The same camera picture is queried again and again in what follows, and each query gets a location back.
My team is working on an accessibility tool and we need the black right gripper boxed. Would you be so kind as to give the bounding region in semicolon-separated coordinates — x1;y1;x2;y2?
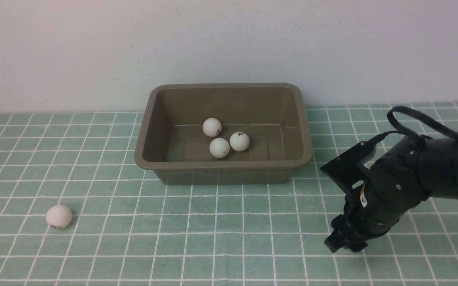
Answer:
324;159;428;254

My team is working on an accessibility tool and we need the white ball with logo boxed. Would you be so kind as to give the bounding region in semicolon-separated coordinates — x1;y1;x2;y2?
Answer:
229;131;250;152

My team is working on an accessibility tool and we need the plain white ball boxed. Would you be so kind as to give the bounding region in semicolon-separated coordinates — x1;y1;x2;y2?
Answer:
209;138;231;159

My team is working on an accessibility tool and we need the white ball bin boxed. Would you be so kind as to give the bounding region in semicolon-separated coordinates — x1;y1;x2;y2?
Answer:
202;118;222;137

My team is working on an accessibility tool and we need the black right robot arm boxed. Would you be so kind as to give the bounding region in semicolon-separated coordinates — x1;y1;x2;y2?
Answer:
320;133;458;253

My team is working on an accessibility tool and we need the olive plastic storage bin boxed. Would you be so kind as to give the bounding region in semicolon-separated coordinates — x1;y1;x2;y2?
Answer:
134;83;313;185

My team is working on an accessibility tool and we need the green checkered tablecloth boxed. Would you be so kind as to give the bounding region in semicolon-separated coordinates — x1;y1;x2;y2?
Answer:
0;104;458;286

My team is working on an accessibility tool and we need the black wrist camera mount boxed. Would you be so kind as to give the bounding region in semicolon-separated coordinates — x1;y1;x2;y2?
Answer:
320;141;376;195

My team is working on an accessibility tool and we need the black camera cable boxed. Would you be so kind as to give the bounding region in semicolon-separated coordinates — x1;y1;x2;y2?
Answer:
366;106;458;145

